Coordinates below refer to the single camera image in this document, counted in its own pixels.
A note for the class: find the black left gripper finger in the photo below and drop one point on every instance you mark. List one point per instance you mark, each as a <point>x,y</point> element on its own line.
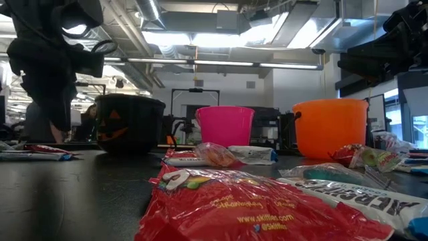
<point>57,100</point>

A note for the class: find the small orange box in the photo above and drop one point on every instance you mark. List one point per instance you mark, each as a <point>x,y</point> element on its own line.
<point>170,140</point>

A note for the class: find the black rectangular frame stand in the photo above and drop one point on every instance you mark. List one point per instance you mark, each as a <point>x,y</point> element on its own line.
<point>90,84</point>
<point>195,90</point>

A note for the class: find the long ceiling light bar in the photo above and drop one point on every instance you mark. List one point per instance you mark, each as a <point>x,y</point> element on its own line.
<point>160,61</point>

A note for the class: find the silver round ventilation duct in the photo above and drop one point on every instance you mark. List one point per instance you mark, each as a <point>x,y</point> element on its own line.
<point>152,21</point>

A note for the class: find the black ceiling camera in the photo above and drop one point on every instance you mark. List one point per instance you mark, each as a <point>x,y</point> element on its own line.
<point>318,51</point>

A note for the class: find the person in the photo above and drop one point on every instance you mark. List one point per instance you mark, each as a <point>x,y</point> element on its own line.
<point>36,124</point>
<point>88,124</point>

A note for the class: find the red Skittles candy pack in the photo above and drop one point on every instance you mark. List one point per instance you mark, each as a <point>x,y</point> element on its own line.
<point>344,154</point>
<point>47,149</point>
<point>180,154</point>
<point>250,207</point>

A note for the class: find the white board black frame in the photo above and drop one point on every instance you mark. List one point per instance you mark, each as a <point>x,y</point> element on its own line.
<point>378,114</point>

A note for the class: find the orange plastic bucket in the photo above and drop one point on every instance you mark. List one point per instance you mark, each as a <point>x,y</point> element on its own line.
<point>331,130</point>

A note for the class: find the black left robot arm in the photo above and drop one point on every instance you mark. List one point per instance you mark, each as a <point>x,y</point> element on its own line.
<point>33,16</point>

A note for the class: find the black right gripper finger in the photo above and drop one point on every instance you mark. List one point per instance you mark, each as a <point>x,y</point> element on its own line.
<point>371,58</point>

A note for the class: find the clear bag orange candy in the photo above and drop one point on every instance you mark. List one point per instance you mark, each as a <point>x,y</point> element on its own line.
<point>215,154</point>

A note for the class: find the grey wall vent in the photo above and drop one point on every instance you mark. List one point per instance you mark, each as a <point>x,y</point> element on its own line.
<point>250,84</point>
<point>199,83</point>

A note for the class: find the black equipment rack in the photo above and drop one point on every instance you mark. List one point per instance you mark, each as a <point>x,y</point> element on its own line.
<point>265,117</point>

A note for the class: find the clear bag teal candy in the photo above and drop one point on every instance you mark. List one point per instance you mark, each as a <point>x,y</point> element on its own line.
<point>327,174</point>

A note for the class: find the clear bag green candy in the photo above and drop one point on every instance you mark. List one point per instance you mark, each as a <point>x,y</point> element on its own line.
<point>6,146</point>
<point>378,158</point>

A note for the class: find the pink plastic bucket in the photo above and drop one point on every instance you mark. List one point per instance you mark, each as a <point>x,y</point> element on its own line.
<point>224,127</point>

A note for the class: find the white plastic bag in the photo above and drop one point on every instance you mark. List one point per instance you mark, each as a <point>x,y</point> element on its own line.
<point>391,140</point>

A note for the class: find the black jack-o-lantern bucket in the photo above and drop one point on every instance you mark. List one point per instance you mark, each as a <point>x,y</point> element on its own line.
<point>140,127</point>

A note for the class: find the silver rectangular air duct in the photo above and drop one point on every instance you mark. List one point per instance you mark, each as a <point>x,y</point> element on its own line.
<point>334,37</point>

